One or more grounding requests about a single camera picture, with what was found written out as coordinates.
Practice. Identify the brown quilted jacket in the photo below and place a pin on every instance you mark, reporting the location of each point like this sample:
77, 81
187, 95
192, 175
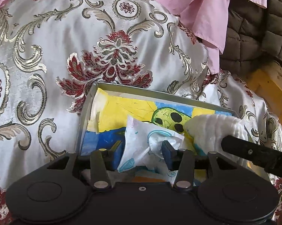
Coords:
254, 36

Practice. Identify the floral satin bed cover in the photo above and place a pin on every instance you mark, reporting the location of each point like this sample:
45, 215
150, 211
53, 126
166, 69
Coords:
53, 51

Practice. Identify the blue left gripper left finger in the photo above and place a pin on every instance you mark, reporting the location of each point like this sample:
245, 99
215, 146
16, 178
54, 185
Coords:
116, 153

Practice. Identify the white printed cloth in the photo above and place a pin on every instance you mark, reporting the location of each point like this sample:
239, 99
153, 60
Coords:
143, 146

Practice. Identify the white knitted cloth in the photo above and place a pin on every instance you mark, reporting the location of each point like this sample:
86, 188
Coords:
209, 130

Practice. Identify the wooden bed frame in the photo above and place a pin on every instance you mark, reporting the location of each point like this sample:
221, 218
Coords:
266, 82

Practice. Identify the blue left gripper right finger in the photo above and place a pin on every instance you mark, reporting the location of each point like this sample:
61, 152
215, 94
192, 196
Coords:
170, 156

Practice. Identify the grey metal tray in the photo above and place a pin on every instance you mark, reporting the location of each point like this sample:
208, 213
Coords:
104, 115

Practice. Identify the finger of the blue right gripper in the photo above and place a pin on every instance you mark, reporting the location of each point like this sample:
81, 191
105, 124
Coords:
268, 159

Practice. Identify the yellow blue cartoon mat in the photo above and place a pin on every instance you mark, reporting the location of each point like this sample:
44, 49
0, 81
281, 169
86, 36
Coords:
139, 125

